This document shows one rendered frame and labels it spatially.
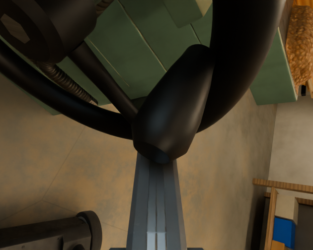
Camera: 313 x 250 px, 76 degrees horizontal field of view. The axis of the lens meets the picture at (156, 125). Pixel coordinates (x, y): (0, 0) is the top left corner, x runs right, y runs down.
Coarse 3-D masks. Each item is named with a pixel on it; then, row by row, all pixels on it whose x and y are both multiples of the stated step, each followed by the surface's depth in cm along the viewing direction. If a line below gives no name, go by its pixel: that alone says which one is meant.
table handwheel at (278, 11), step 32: (0, 0) 11; (32, 0) 11; (64, 0) 12; (96, 0) 16; (224, 0) 7; (256, 0) 7; (0, 32) 14; (32, 32) 12; (64, 32) 12; (224, 32) 8; (256, 32) 8; (0, 64) 22; (96, 64) 16; (224, 64) 10; (256, 64) 9; (64, 96) 24; (224, 96) 11; (96, 128) 24; (128, 128) 21
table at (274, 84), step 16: (176, 0) 17; (192, 0) 17; (208, 0) 18; (288, 0) 30; (176, 16) 19; (192, 16) 18; (288, 16) 29; (272, 48) 27; (272, 64) 28; (288, 64) 28; (256, 80) 31; (272, 80) 30; (288, 80) 29; (256, 96) 34; (272, 96) 32; (288, 96) 31
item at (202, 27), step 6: (210, 6) 26; (210, 12) 26; (204, 18) 27; (210, 18) 27; (192, 24) 29; (198, 24) 28; (204, 24) 28; (210, 24) 28; (198, 30) 29; (204, 30) 29; (210, 30) 28; (198, 36) 30; (204, 36) 29; (210, 36) 29; (204, 42) 30
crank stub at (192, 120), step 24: (192, 48) 9; (168, 72) 8; (192, 72) 8; (168, 96) 7; (192, 96) 8; (144, 120) 7; (168, 120) 7; (192, 120) 7; (144, 144) 7; (168, 144) 7
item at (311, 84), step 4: (308, 80) 266; (312, 80) 268; (304, 84) 271; (308, 84) 280; (312, 84) 269; (304, 88) 298; (308, 88) 286; (312, 88) 274; (304, 92) 295; (312, 92) 300; (312, 96) 306
